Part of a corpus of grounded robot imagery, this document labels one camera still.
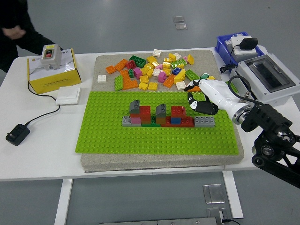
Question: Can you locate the person's right hand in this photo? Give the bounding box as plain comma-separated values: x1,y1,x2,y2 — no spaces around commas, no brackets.
1,25,26,40

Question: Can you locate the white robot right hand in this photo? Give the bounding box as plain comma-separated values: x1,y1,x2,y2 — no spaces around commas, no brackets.
184,79,245,116

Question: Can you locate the green studded baseplate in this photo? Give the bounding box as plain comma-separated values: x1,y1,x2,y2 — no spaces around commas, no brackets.
75,90,240,156

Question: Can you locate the grey rectangular brick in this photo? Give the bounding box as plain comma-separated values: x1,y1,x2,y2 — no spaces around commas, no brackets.
194,115,216,128
122,116,142,128

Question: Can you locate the yellow sloped brick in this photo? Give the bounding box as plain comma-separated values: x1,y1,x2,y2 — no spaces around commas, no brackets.
173,68,186,84

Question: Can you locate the long red brick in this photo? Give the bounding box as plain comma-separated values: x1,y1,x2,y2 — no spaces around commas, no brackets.
160,115,195,128

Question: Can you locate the grey sloped brick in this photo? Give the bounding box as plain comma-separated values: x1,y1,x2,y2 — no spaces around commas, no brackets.
129,100,141,115
155,104,167,118

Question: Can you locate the large dark green brick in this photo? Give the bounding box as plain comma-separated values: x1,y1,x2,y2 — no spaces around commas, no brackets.
129,55,146,68

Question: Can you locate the long lime green brick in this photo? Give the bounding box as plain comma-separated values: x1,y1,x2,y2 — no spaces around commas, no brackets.
114,75,123,91

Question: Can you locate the person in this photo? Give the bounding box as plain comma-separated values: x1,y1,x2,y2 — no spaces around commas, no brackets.
0,0,64,74

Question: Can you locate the blue plastic bin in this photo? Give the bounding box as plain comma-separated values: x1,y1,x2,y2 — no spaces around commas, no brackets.
215,31,265,67

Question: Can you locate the white flat block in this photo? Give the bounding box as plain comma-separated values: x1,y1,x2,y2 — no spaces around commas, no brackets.
233,48,260,58

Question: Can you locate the white power socket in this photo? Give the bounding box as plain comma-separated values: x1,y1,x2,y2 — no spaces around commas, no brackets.
230,32,256,51

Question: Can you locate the black plug charger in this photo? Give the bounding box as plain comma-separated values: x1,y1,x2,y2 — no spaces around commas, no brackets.
239,37,259,51

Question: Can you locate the yellow cardboard box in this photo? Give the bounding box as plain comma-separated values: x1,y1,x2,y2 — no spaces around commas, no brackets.
27,48,82,95

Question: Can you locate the grey-brown mat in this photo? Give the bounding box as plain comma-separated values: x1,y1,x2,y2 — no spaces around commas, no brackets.
81,49,244,174

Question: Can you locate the silver floor plate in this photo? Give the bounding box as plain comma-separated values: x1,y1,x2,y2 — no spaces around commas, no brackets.
206,207,233,225
202,184,225,204

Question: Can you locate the black power adapter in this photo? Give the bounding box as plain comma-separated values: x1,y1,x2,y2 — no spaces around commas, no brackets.
5,123,30,147

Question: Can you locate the white table leg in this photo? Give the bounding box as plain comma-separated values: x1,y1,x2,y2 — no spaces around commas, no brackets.
54,179,74,225
222,171,244,218

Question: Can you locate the black charger cable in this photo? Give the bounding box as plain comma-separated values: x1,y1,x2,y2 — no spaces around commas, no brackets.
219,43,242,74

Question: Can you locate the grey push-button switch box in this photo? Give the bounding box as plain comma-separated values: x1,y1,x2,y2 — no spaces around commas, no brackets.
40,44,62,71

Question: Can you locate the white enclosure with clear lid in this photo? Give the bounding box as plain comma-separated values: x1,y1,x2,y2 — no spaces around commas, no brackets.
230,53,300,106

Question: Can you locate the white wall switch panel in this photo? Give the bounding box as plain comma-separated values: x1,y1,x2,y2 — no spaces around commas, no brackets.
55,86,82,105

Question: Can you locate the black adapter cord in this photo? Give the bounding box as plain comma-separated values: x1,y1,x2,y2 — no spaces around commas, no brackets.
27,81,60,126

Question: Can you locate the grey metal base plate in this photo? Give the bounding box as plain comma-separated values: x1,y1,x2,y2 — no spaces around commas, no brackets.
99,217,220,225

